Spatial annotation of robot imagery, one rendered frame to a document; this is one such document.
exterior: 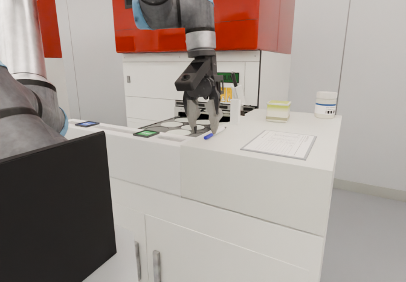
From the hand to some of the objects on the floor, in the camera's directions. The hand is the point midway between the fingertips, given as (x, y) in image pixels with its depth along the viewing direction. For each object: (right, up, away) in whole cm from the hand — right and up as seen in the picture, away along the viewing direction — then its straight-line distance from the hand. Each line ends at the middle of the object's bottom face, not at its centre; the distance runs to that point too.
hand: (203, 129), depth 69 cm
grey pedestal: (-32, -106, -12) cm, 111 cm away
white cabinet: (-3, -89, +53) cm, 104 cm away
